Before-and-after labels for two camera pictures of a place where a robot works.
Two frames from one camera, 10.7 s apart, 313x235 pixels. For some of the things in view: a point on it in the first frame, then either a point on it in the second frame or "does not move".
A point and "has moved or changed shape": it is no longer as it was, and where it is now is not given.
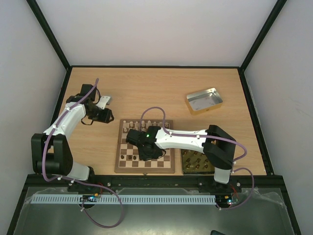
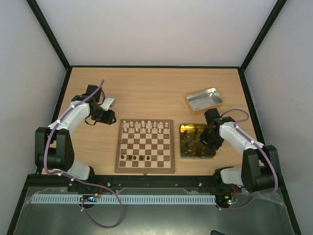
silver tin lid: [202, 101] does not move
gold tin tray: [194, 162] has moved or changed shape
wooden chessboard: [128, 159] does not move
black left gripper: [105, 117] does not move
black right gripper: [130, 137] -> [207, 138]
